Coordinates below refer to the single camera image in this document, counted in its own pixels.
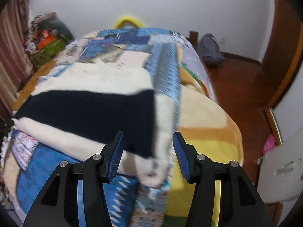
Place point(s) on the black and white striped sweater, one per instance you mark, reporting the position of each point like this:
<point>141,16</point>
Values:
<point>94,113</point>

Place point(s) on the patterned cloth bundle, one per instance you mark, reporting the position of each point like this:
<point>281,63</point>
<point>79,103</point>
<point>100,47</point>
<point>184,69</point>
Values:
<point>41,20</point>

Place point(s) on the wooden bed post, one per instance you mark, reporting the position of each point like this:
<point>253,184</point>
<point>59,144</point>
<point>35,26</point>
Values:
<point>193,39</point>

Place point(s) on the white bedside cabinet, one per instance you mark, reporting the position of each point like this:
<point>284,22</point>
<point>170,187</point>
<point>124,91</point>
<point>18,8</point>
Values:
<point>281,175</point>

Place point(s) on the pink fluffy object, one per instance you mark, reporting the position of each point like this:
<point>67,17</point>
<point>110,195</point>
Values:
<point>269,145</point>

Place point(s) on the striped brown curtain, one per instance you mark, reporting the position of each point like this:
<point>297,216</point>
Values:
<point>11,52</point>

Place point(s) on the grey backpack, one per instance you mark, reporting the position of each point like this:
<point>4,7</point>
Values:
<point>210,49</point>

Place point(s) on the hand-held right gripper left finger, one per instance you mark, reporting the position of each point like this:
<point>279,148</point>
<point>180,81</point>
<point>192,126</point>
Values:
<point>116,158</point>

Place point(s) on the green fabric bag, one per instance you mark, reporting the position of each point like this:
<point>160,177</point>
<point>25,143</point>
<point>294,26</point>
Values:
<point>47,53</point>

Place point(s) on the blue patchwork blanket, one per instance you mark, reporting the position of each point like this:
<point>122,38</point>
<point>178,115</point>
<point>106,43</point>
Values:
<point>161,52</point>

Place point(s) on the brown wooden door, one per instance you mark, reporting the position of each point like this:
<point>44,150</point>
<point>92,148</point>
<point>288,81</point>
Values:
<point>281,40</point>

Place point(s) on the white wall socket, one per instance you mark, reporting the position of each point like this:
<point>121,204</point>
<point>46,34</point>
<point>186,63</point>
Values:
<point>222,40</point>

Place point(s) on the yellow and tan fleece blanket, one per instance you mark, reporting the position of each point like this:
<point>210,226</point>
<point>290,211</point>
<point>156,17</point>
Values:
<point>208,123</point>

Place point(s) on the yellow foam hoop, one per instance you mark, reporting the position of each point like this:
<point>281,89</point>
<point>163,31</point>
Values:
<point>125,18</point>

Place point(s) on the grey garment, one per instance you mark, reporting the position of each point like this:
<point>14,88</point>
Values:
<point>61,30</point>

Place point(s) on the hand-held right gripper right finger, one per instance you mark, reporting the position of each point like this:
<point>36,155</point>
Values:
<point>182,157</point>

